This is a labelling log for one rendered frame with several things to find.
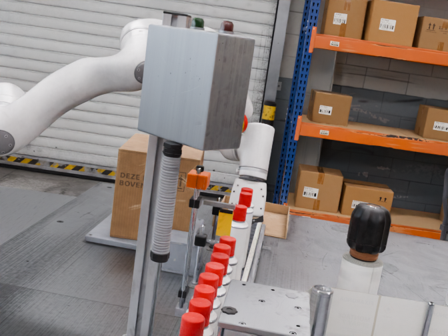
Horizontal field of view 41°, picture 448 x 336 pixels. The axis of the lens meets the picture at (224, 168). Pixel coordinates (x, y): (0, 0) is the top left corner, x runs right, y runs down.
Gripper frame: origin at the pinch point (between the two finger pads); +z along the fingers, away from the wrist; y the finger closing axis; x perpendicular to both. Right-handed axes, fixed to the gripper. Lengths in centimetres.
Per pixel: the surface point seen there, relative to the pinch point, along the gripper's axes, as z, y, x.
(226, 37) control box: -27, -3, -80
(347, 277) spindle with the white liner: 7, 25, -43
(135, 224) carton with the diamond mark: 2.6, -31.9, 5.5
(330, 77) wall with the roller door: -167, 35, 368
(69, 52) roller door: -147, -202, 341
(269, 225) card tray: -6.2, 6.4, 49.1
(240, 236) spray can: 1.7, 1.1, -26.7
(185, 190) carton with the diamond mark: -9.6, -18.6, 2.8
